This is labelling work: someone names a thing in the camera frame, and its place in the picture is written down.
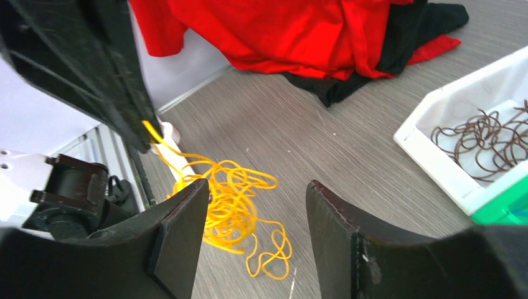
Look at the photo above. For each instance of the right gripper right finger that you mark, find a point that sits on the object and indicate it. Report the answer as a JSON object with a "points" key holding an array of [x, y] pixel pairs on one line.
{"points": [[358, 255]]}

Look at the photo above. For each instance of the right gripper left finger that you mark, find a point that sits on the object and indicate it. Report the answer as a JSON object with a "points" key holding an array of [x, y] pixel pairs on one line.
{"points": [[151, 255]]}

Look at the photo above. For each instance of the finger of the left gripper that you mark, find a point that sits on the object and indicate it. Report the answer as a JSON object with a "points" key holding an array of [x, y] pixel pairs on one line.
{"points": [[82, 53]]}

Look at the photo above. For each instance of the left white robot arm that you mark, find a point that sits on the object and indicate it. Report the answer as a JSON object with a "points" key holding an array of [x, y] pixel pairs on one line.
{"points": [[77, 198]]}

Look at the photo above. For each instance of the green plastic bin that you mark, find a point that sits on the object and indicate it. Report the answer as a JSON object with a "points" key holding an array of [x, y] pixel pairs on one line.
{"points": [[509, 208]]}

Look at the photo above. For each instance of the white rack foot bar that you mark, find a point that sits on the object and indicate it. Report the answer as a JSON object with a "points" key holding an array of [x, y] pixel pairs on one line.
{"points": [[178, 164]]}

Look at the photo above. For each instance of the white plastic bin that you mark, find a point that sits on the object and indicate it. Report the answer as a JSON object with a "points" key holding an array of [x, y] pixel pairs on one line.
{"points": [[470, 136]]}

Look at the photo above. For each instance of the black garment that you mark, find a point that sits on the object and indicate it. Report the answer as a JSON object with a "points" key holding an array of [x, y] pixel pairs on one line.
{"points": [[415, 33]]}

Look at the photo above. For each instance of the red shirt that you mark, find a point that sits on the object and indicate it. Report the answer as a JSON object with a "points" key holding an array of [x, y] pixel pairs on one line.
{"points": [[314, 39]]}

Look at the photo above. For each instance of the aluminium rail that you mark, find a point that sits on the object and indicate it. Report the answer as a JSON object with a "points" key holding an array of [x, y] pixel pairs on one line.
{"points": [[102, 145]]}

